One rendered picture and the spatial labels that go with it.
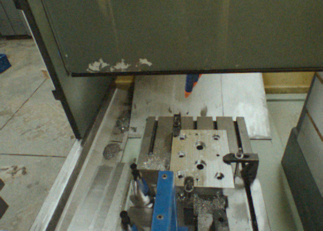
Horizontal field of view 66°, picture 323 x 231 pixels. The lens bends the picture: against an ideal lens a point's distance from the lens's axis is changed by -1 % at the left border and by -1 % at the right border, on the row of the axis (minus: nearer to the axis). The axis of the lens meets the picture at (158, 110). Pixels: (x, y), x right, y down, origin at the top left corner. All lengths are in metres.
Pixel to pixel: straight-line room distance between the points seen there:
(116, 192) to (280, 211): 0.77
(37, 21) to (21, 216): 1.63
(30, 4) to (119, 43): 0.83
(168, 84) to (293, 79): 0.91
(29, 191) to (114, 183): 1.30
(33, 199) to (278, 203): 1.85
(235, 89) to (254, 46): 1.43
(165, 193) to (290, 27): 0.44
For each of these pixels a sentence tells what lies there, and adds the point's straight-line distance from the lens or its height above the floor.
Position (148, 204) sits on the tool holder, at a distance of 0.62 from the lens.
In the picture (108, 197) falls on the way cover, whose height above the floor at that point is 0.74.
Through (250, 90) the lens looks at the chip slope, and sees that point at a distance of 1.78.
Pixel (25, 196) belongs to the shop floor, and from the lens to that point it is 2.47.
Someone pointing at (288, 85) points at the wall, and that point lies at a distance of 2.06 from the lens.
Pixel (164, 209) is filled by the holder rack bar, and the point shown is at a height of 1.23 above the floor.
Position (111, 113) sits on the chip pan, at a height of 0.67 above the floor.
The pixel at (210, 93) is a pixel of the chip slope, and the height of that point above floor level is 0.76.
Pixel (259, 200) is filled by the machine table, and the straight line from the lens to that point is 1.03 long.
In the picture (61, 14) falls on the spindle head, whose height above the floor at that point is 1.66.
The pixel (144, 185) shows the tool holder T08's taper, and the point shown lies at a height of 1.27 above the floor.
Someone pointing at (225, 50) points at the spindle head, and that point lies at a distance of 0.33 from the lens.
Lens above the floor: 1.75
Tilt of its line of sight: 38 degrees down
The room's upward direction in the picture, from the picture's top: 7 degrees counter-clockwise
